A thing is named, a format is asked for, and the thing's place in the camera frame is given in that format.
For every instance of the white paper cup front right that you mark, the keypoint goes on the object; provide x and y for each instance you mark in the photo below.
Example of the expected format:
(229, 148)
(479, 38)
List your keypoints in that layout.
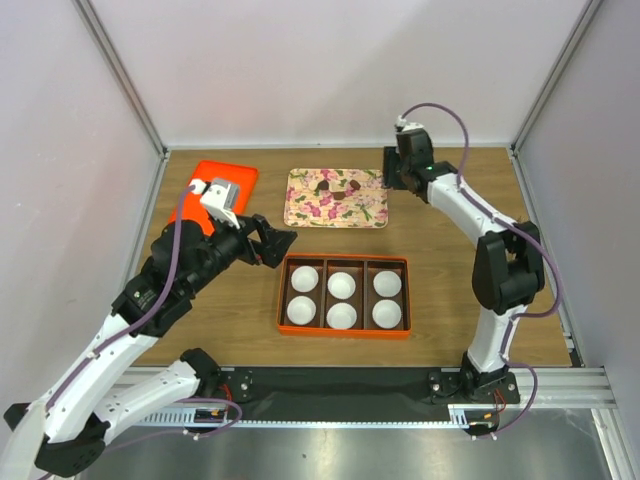
(387, 314)

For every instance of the floral serving tray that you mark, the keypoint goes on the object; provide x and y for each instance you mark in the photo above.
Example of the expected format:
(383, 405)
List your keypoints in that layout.
(366, 208)

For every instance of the white paper cup back middle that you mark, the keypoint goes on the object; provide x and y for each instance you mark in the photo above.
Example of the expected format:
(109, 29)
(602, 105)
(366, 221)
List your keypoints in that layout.
(341, 285)

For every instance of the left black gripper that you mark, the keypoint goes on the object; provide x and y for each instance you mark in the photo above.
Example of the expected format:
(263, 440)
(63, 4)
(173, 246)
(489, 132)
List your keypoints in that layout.
(272, 245)

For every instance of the orange chocolate box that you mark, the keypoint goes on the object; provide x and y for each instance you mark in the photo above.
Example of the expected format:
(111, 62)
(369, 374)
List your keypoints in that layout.
(362, 269)

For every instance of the orange box lid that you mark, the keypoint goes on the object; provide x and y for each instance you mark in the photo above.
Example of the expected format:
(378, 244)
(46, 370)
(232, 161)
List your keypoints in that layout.
(245, 177)

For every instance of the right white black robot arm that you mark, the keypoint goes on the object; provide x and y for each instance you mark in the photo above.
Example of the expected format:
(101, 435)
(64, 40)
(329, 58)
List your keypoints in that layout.
(508, 271)

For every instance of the white paper cup back left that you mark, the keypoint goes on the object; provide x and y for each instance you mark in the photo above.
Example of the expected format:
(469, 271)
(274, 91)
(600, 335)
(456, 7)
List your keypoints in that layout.
(304, 279)

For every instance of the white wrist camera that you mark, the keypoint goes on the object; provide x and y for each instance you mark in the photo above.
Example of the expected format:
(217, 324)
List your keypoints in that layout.
(218, 197)
(403, 125)

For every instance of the white paper cup front left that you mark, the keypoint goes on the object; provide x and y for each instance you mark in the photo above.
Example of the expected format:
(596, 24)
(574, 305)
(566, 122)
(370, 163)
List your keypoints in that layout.
(301, 310)

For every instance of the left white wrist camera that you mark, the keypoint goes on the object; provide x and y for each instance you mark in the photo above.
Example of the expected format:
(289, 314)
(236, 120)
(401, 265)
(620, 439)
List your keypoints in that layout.
(218, 197)

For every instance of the black base mat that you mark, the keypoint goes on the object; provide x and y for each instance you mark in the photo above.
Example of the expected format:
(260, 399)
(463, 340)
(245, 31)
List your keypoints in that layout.
(359, 394)

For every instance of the white paper cup back right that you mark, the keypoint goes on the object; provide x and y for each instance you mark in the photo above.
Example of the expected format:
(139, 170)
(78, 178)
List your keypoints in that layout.
(387, 284)

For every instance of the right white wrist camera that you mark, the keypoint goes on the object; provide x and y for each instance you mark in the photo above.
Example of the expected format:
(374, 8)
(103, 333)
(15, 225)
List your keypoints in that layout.
(403, 125)

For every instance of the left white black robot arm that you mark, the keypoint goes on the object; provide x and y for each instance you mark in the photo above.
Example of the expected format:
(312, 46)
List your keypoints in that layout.
(68, 428)

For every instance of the white paper cup front middle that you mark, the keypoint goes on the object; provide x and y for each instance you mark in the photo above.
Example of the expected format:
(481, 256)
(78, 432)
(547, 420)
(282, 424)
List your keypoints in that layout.
(341, 316)

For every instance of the white paper cup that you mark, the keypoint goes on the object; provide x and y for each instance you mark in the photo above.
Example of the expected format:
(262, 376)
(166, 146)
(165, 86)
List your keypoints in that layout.
(341, 285)
(341, 316)
(301, 310)
(387, 284)
(387, 314)
(304, 279)

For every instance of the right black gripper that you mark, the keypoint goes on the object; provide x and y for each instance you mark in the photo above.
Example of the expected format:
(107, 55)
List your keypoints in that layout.
(390, 175)

